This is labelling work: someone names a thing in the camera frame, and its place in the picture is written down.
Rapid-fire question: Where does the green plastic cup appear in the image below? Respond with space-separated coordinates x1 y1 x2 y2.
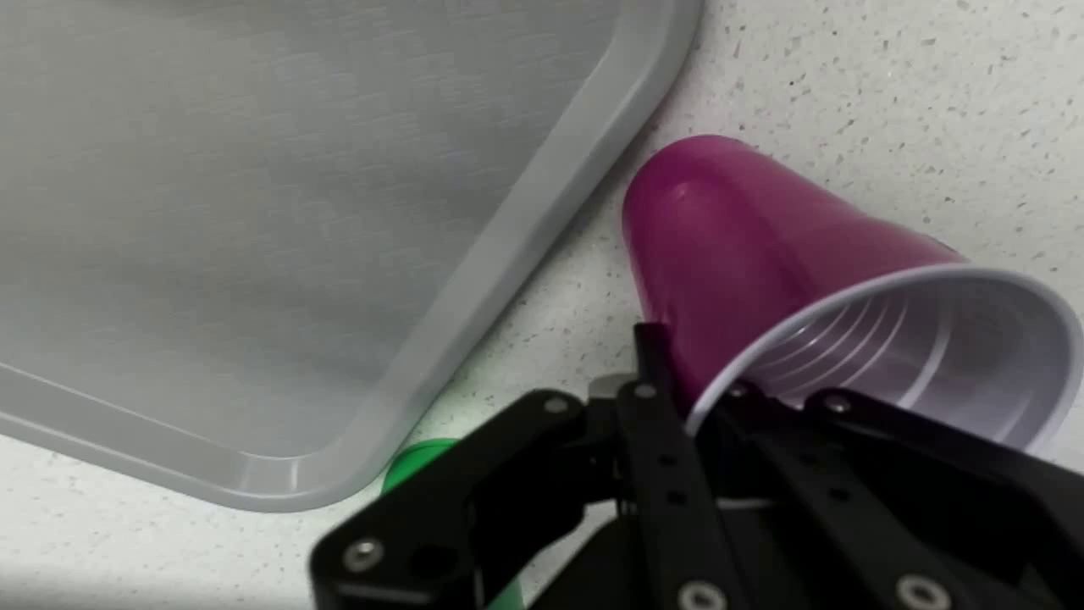
382 436 536 610

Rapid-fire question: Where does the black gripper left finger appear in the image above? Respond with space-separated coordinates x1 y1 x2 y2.
308 322 749 610

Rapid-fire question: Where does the grey plastic tray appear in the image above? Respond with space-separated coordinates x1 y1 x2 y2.
0 0 707 515

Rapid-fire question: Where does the purple plastic cup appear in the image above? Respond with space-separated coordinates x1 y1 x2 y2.
621 131 1084 461

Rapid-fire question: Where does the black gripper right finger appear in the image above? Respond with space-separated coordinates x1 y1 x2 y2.
689 383 1084 610

